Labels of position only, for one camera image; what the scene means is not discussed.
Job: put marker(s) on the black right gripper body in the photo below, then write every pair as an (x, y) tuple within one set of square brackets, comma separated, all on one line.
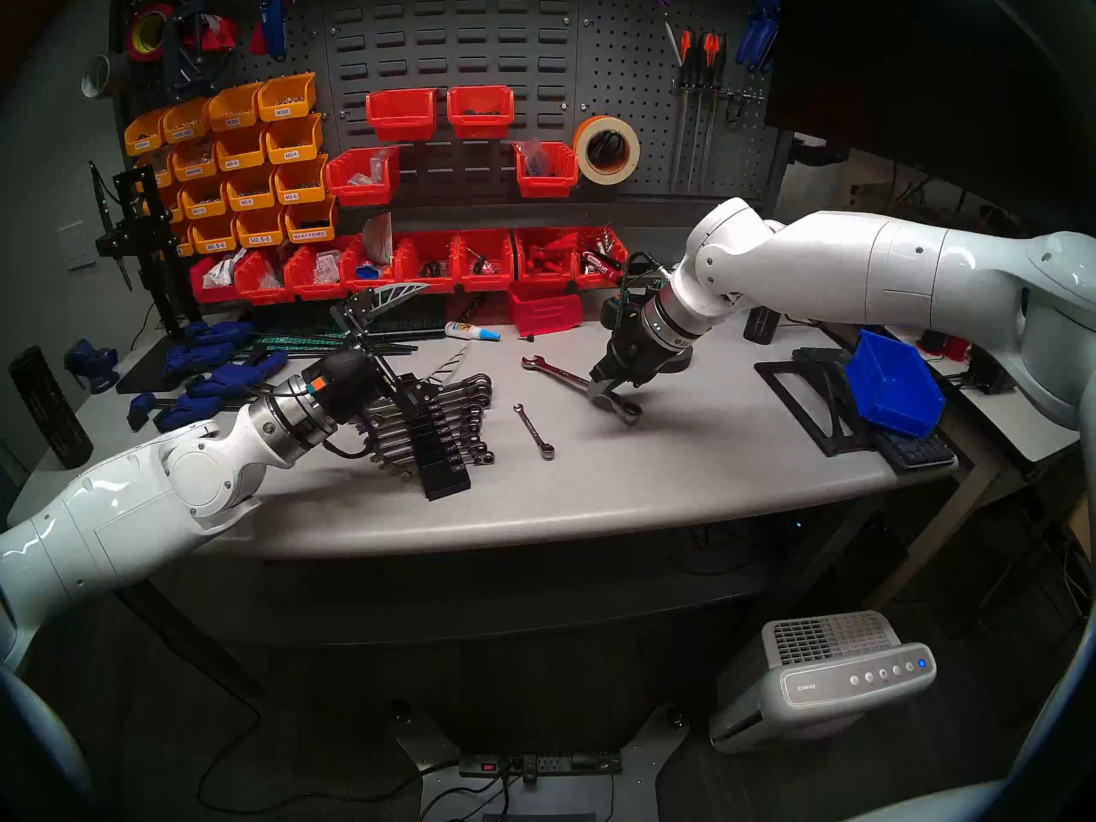
[(638, 351)]

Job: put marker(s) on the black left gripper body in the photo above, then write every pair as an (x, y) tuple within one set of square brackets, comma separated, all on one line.
[(394, 390)]

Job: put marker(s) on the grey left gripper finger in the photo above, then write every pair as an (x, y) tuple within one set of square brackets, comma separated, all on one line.
[(449, 366), (385, 298)]

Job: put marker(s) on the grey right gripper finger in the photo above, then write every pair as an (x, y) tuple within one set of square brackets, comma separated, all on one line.
[(625, 394), (599, 385)]

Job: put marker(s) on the large chrome combination wrench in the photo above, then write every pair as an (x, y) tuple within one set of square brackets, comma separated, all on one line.
[(561, 375)]

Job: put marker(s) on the small chrome ratcheting wrench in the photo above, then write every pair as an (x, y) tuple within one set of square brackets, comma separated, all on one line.
[(533, 431)]

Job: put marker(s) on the black wrench holder rack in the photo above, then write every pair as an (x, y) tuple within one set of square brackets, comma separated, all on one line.
[(441, 465)]

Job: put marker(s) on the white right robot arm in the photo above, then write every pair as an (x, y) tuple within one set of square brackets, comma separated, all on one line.
[(856, 264)]

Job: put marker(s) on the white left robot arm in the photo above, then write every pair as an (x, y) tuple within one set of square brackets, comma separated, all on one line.
[(128, 503)]

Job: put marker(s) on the chrome ratcheting combination wrench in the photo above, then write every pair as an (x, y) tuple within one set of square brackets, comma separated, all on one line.
[(475, 449), (467, 409), (484, 458), (469, 441), (465, 431), (467, 386), (467, 398), (465, 419)]

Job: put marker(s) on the red parts bin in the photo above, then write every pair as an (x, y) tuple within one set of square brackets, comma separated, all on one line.
[(484, 268), (368, 272), (599, 268), (545, 311), (401, 116), (210, 285), (425, 268), (315, 276), (480, 114), (364, 182), (544, 268), (545, 178), (261, 281)]

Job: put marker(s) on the white glue bottle blue tip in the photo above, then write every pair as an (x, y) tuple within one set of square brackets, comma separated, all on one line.
[(467, 331)]

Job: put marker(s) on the black marker pen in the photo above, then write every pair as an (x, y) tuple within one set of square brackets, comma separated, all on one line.
[(473, 308)]

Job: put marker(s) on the green cutting mat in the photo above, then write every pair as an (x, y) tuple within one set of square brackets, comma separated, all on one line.
[(295, 342)]

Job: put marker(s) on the cream masking tape roll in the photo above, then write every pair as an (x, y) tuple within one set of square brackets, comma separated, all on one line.
[(632, 157)]

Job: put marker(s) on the black metal stand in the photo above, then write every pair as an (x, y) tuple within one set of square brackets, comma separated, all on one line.
[(145, 229)]

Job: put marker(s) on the blue parts bin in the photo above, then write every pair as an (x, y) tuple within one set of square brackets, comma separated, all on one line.
[(895, 388)]

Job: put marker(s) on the dark grey pegboard panel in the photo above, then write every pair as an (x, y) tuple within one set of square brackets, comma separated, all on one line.
[(514, 58)]

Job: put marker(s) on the black keyboard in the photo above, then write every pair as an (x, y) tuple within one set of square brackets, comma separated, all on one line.
[(916, 452)]

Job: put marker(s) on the small blue vise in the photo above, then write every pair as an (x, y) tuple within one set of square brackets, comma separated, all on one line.
[(90, 365)]

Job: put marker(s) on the red hanging tool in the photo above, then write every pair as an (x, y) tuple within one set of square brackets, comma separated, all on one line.
[(214, 34)]

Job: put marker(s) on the black cylinder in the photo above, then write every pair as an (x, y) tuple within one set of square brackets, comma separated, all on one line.
[(50, 409)]

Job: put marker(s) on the black power adapter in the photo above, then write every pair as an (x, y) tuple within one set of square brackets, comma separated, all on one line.
[(985, 371)]

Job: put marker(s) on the white air purifier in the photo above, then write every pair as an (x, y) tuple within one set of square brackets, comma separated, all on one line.
[(822, 683)]

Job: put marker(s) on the red yellow tape roll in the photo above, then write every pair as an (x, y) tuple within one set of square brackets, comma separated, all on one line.
[(133, 41)]

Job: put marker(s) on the black power strip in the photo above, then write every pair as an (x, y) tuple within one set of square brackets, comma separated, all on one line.
[(539, 763)]

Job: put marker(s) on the black monitor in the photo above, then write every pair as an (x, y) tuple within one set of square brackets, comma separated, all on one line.
[(942, 58)]

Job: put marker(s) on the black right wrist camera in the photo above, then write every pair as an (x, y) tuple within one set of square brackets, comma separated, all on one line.
[(615, 311)]

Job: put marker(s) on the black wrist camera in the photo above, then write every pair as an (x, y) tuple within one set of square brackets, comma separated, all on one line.
[(615, 311), (342, 384)]

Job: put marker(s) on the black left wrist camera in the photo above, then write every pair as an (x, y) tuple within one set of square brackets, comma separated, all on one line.
[(342, 384)]

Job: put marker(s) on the black frame stand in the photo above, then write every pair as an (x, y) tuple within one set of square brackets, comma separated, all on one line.
[(805, 401)]

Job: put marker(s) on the white wall switch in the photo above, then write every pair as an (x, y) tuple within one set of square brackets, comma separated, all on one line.
[(75, 245)]

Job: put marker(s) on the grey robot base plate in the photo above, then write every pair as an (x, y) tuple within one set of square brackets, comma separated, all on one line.
[(651, 743)]

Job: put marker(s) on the grey duct tape roll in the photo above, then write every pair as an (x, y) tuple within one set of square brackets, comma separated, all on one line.
[(94, 80)]

